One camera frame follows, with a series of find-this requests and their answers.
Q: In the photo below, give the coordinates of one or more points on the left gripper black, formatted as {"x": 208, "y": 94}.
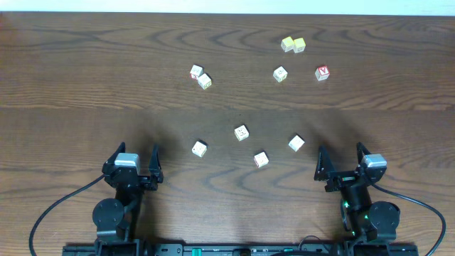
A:
{"x": 143, "y": 179}

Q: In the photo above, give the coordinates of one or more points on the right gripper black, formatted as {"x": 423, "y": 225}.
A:
{"x": 342, "y": 178}

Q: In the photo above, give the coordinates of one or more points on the white block red print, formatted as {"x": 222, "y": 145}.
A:
{"x": 261, "y": 159}

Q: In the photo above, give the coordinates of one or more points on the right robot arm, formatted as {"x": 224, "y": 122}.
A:
{"x": 373, "y": 221}

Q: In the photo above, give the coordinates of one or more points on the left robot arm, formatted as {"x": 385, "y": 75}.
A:
{"x": 116, "y": 218}

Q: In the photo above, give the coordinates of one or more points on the red letter block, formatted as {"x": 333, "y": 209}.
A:
{"x": 322, "y": 73}

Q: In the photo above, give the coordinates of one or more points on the white block yellow side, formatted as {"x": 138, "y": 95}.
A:
{"x": 204, "y": 81}

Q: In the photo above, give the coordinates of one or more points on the white block red side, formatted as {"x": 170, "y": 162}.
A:
{"x": 196, "y": 72}

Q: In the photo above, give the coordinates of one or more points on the white yellow block centre right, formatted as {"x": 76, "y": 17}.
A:
{"x": 280, "y": 74}

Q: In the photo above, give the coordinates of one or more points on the yellow block far right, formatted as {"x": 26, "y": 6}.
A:
{"x": 299, "y": 45}

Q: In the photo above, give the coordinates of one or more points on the yellow block far left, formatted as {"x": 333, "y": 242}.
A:
{"x": 287, "y": 44}

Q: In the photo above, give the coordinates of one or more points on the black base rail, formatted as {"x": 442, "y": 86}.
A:
{"x": 201, "y": 250}

